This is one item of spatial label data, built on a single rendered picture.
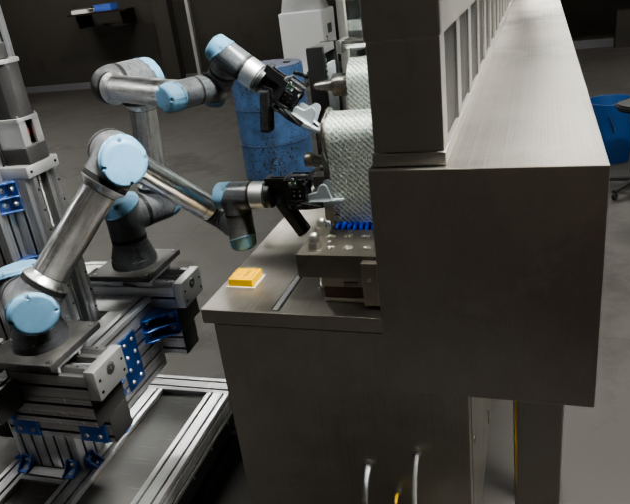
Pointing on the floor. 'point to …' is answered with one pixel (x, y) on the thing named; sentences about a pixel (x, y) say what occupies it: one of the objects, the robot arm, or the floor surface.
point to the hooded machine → (305, 27)
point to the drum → (267, 153)
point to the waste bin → (615, 126)
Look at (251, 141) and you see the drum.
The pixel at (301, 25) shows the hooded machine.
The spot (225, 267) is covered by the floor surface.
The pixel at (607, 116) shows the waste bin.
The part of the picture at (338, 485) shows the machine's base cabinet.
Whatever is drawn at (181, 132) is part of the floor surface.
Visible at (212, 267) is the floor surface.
